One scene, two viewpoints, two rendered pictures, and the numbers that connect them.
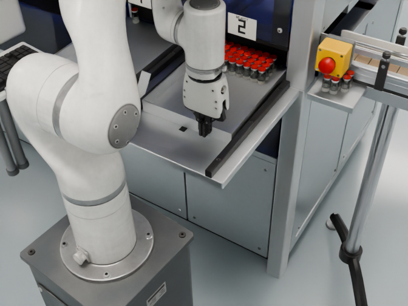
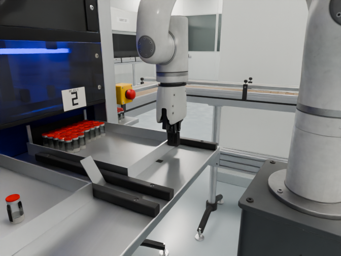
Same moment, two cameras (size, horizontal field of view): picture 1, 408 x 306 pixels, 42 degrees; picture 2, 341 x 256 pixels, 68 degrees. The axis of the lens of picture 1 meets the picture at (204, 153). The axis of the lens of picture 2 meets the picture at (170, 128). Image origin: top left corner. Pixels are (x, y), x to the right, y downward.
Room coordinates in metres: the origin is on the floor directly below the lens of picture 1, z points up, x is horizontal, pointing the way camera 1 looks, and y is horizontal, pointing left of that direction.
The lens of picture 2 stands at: (1.04, 0.65, 1.16)
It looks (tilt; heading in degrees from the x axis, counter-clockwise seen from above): 18 degrees down; 264
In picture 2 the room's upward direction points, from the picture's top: straight up
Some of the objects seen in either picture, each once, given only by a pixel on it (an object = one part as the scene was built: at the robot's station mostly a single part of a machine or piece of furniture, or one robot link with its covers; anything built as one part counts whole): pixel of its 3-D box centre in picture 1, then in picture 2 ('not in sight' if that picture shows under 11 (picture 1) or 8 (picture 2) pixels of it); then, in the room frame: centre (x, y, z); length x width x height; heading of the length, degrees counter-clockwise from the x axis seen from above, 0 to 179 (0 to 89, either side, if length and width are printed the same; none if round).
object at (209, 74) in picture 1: (205, 65); (172, 77); (0.97, -0.01, 1.09); 0.09 x 0.08 x 0.03; 57
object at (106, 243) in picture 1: (101, 214); (320, 153); (0.68, 0.20, 0.95); 0.19 x 0.19 x 0.18
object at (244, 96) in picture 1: (220, 86); (106, 143); (1.16, -0.05, 0.90); 0.34 x 0.26 x 0.04; 147
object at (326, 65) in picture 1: (327, 65); (129, 94); (1.10, -0.31, 0.99); 0.04 x 0.04 x 0.04; 57
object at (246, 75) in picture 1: (235, 67); (83, 136); (1.23, -0.09, 0.90); 0.18 x 0.02 x 0.05; 57
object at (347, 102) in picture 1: (339, 89); (116, 121); (1.17, -0.37, 0.87); 0.14 x 0.13 x 0.02; 147
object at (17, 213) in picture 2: not in sight; (15, 209); (1.27, 0.27, 0.90); 0.02 x 0.02 x 0.04
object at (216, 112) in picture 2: not in sight; (214, 160); (0.60, -0.82, 0.46); 0.09 x 0.09 x 0.77; 57
